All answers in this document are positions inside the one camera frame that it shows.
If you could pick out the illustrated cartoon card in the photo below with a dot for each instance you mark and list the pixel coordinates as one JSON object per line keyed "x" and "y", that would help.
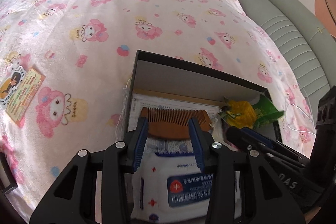
{"x": 23, "y": 94}

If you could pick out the pink printed blanket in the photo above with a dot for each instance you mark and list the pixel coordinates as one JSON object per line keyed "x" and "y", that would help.
{"x": 157, "y": 16}

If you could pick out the round peach wall panel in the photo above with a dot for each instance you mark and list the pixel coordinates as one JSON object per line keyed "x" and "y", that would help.
{"x": 328, "y": 3}

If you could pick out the grey padded headboard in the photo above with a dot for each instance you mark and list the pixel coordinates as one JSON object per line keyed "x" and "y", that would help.
{"x": 288, "y": 29}

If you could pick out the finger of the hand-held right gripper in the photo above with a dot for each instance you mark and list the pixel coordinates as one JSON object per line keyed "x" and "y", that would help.
{"x": 256, "y": 133}
{"x": 233, "y": 136}

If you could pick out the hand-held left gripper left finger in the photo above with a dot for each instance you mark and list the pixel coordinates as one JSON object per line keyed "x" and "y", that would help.
{"x": 138, "y": 145}

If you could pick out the blue white printed packet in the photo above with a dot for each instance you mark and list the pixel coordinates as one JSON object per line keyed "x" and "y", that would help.
{"x": 170, "y": 146}

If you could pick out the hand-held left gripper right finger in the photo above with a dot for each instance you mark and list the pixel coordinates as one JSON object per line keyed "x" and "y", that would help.
{"x": 197, "y": 145}

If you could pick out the yellow crumpled wrapper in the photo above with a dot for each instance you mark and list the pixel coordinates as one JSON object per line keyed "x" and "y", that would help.
{"x": 241, "y": 111}

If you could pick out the black cardboard box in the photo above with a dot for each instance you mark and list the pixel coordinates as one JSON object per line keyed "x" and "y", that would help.
{"x": 183, "y": 74}

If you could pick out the green snack bag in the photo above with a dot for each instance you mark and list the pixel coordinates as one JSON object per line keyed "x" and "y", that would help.
{"x": 265, "y": 111}

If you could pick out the white printed paper sheet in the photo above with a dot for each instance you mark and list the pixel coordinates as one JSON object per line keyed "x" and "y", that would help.
{"x": 157, "y": 100}

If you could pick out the white wet wipes pack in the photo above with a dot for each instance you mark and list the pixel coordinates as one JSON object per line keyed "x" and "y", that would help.
{"x": 183, "y": 184}

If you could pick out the wooden comb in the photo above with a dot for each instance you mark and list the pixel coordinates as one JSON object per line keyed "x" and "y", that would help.
{"x": 168, "y": 127}

